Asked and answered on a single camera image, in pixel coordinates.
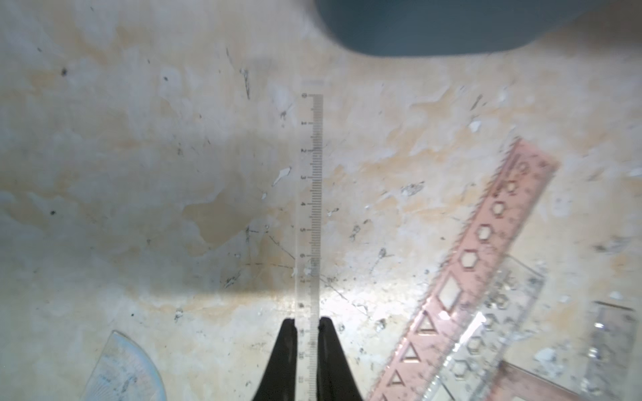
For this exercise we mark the clear short ruler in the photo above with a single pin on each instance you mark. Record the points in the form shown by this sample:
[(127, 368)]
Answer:
[(610, 344)]

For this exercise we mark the clear protractor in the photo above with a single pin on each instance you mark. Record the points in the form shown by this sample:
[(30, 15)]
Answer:
[(124, 371)]

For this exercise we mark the teal plastic storage box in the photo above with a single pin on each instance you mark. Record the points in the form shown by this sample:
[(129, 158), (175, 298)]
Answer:
[(443, 27)]

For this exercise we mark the pink stencil ruler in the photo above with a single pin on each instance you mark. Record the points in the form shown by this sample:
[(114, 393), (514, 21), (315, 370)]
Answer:
[(457, 291)]

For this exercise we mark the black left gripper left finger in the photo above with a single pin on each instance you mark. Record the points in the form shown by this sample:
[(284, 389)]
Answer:
[(279, 378)]

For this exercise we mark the pink set square triangle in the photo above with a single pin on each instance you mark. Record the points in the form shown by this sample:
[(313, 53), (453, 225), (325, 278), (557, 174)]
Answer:
[(513, 383)]

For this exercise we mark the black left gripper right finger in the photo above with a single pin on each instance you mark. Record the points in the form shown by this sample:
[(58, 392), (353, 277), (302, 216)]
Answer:
[(335, 381)]

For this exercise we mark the clear stencil ruler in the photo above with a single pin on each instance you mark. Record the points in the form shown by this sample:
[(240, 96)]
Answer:
[(472, 365)]

